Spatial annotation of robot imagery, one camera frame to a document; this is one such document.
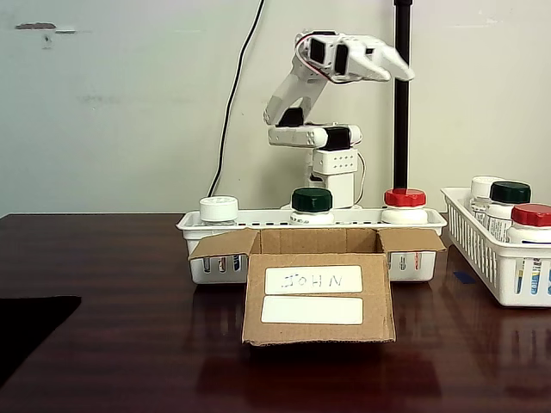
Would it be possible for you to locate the red-capped bottle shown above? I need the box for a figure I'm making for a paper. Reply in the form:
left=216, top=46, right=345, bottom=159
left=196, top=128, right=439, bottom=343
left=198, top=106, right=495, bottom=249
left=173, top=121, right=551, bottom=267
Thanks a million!
left=381, top=188, right=430, bottom=270
left=506, top=203, right=551, bottom=298

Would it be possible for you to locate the green-capped bottle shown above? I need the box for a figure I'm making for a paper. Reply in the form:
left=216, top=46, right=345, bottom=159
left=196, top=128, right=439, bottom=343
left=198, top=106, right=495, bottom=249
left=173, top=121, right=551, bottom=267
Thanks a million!
left=484, top=181, right=533, bottom=244
left=288, top=188, right=336, bottom=226

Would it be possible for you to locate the white-capped bottle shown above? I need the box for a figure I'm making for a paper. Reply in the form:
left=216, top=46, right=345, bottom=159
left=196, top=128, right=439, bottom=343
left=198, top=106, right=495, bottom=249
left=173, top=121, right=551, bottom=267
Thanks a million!
left=198, top=195, right=241, bottom=273
left=468, top=175, right=505, bottom=229

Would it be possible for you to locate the open cardboard box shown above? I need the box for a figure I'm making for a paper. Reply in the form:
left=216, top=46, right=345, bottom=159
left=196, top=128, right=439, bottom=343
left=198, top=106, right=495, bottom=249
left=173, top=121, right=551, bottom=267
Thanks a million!
left=187, top=227, right=449, bottom=347

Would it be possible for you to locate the black vertical pole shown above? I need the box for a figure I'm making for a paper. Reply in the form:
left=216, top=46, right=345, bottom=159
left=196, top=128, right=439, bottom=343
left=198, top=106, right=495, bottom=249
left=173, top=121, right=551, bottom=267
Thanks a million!
left=393, top=0, right=415, bottom=191

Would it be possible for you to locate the white slotted plastic basket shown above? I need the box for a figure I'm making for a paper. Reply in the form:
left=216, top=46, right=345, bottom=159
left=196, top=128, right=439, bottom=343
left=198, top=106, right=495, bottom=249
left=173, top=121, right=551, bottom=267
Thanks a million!
left=439, top=186, right=551, bottom=309

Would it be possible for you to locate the white label with handwriting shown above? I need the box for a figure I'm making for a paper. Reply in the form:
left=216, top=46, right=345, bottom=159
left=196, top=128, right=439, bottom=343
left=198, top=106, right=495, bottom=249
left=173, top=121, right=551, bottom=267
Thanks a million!
left=264, top=265, right=364, bottom=295

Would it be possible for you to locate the blank white label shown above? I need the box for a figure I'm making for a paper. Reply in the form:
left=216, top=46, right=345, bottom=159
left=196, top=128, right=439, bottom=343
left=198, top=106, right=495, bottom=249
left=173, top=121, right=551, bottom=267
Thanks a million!
left=260, top=295, right=364, bottom=325

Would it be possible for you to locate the black power cable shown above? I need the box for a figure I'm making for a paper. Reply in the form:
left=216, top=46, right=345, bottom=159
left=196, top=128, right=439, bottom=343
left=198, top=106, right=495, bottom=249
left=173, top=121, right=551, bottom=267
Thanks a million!
left=207, top=0, right=266, bottom=199

